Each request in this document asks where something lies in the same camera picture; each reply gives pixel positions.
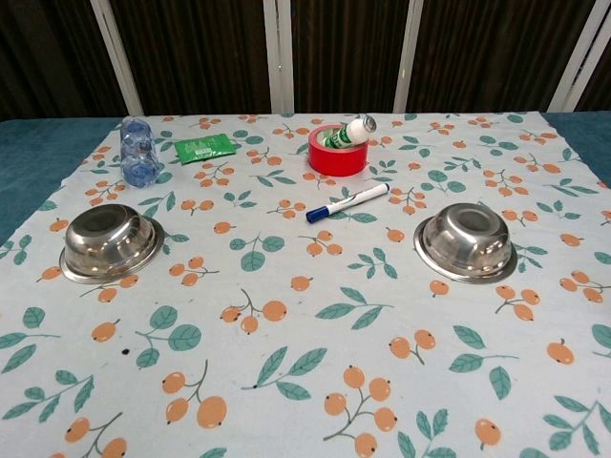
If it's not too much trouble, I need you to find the steel bowl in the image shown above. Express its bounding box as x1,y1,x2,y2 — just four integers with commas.
58,202,166,285
412,202,518,285

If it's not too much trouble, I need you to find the floral tablecloth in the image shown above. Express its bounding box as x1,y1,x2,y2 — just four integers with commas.
0,112,611,458

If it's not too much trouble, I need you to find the white marker blue cap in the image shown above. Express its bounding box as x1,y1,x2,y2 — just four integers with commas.
305,182,391,224

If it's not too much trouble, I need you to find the red tape roll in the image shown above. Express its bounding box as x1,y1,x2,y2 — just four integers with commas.
307,123,372,177

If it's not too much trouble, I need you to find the white glue bottle green label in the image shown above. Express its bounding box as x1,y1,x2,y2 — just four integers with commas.
323,113,378,149

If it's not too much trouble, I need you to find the green foil packet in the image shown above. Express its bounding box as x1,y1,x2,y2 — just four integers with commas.
172,134,239,166

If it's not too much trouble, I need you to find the clear plastic water bottle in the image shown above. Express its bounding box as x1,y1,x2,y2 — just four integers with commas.
118,116,159,188

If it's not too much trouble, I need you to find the white screen frame post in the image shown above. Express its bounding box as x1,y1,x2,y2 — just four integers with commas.
556,0,611,114
393,0,440,115
263,0,296,115
90,0,144,118

